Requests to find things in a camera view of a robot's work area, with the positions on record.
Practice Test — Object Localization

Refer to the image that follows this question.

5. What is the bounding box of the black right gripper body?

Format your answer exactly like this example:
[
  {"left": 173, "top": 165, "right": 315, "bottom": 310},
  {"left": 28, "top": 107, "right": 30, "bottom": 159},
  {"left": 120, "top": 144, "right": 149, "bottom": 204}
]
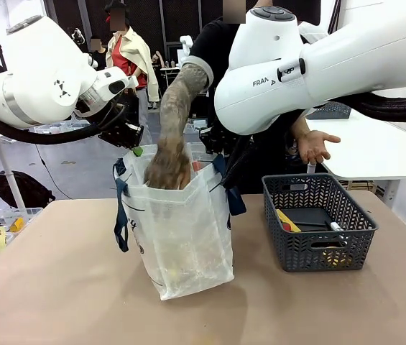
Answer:
[{"left": 198, "top": 127, "right": 239, "bottom": 157}]

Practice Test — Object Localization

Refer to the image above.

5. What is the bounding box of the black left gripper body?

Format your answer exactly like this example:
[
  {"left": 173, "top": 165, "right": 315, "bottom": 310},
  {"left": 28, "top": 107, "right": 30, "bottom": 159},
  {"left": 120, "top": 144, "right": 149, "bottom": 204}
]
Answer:
[{"left": 96, "top": 121, "right": 145, "bottom": 150}]

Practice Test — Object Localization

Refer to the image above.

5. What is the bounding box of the white translucent shopping bag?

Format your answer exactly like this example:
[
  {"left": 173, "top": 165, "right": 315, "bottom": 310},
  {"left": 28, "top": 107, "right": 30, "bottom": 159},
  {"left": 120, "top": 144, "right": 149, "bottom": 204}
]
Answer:
[{"left": 112, "top": 142, "right": 247, "bottom": 302}]

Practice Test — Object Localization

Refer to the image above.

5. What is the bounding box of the person's left forearm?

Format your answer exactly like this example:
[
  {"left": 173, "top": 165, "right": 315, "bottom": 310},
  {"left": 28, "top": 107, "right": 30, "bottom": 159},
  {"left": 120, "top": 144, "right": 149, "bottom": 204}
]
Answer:
[{"left": 290, "top": 116, "right": 314, "bottom": 140}]

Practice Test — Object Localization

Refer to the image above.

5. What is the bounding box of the person's tattooed right forearm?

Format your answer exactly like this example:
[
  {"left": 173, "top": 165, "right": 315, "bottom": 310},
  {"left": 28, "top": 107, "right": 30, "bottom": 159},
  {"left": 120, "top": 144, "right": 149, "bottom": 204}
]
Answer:
[{"left": 154, "top": 63, "right": 214, "bottom": 156}]

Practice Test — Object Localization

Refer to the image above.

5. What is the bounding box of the person's tattooed right hand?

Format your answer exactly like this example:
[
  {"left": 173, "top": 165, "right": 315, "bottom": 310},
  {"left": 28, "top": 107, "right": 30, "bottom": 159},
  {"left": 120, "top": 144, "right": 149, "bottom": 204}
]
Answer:
[{"left": 143, "top": 142, "right": 192, "bottom": 190}]

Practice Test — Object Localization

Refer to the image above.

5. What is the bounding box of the person's tattooed left hand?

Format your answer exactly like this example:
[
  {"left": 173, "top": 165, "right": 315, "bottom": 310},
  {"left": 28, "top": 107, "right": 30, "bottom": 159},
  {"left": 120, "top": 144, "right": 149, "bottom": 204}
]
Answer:
[{"left": 297, "top": 129, "right": 342, "bottom": 165}]

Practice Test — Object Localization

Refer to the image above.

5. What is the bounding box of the person in black shirt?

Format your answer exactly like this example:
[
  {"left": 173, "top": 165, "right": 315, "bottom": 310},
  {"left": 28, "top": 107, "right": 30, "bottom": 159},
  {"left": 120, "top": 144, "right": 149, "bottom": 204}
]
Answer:
[{"left": 188, "top": 0, "right": 313, "bottom": 196}]

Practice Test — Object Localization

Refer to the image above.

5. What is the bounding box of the standing person in background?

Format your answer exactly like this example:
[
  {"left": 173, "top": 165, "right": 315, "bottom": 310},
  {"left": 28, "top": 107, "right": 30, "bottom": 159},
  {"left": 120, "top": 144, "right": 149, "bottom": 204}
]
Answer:
[{"left": 88, "top": 35, "right": 109, "bottom": 71}]

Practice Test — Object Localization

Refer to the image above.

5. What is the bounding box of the yellow and red packet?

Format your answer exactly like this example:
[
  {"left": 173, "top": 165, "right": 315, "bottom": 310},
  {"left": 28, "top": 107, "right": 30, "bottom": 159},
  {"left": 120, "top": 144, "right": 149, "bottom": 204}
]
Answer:
[{"left": 276, "top": 209, "right": 303, "bottom": 234}]

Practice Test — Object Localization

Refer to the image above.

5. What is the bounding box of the black backpack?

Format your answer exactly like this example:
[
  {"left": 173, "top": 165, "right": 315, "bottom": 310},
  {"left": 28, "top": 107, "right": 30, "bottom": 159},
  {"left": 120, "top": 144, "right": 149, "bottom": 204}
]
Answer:
[{"left": 0, "top": 170, "right": 57, "bottom": 210}]

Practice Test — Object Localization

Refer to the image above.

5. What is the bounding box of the black flat box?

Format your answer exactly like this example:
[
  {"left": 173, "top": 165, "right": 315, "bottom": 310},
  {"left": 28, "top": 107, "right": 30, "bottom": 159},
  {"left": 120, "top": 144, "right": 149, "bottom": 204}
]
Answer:
[{"left": 277, "top": 207, "right": 337, "bottom": 233}]

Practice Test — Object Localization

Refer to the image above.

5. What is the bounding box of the white desk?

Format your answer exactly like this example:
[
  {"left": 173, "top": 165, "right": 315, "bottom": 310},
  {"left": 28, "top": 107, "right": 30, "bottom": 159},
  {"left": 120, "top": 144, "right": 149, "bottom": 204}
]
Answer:
[{"left": 305, "top": 106, "right": 406, "bottom": 211}]

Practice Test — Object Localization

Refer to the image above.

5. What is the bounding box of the yellow snack pack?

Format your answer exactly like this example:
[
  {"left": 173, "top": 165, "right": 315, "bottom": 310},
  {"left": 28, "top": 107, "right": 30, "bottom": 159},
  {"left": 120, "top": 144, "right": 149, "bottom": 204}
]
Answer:
[{"left": 321, "top": 247, "right": 348, "bottom": 267}]

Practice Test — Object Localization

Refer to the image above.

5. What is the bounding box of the dark grey plastic basket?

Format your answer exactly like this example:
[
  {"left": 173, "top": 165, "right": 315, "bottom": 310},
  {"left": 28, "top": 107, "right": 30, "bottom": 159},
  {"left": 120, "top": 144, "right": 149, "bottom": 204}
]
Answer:
[{"left": 262, "top": 172, "right": 380, "bottom": 273}]

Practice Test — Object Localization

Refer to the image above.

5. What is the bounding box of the black left arm cable sleeve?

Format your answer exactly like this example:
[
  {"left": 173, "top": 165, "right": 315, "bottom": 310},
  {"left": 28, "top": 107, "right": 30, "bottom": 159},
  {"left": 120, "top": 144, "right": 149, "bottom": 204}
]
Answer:
[{"left": 0, "top": 104, "right": 126, "bottom": 145}]

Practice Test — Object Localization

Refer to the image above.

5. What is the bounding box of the black arm cable sleeve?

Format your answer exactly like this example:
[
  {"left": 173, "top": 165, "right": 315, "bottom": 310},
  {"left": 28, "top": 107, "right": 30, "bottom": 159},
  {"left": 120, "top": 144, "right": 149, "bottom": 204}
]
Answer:
[
  {"left": 310, "top": 85, "right": 406, "bottom": 122},
  {"left": 0, "top": 104, "right": 126, "bottom": 145}
]

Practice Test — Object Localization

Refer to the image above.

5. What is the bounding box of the beige wooden frame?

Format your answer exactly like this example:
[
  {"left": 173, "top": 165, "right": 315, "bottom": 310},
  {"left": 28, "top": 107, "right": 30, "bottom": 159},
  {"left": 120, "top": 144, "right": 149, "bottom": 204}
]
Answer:
[{"left": 345, "top": 178, "right": 384, "bottom": 192}]

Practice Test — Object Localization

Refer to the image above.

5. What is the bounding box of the black right arm cable sleeve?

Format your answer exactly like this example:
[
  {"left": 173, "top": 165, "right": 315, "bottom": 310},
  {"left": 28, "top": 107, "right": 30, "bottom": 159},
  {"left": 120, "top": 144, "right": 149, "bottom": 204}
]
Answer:
[{"left": 310, "top": 85, "right": 406, "bottom": 122}]

